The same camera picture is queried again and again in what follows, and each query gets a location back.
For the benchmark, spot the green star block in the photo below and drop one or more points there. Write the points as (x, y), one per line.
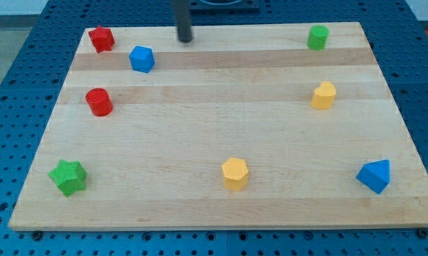
(69, 177)

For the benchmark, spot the red cylinder block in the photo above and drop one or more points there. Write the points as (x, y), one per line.
(99, 102)

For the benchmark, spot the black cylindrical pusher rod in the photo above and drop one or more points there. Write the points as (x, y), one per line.
(182, 20)

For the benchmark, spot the green cylinder block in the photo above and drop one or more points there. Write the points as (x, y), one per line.
(318, 36)

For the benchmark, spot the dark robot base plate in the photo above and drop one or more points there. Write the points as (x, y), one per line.
(224, 5)

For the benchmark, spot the blue triangular prism block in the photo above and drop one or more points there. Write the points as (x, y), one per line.
(375, 175)

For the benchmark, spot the blue cube block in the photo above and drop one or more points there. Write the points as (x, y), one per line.
(141, 59)

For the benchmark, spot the yellow hexagon block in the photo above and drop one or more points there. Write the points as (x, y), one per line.
(235, 174)

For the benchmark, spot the wooden board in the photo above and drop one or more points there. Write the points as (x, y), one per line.
(154, 162)

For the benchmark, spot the red star block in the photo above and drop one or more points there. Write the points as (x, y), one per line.
(102, 39)

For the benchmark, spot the yellow heart block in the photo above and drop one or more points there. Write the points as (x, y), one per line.
(323, 96)

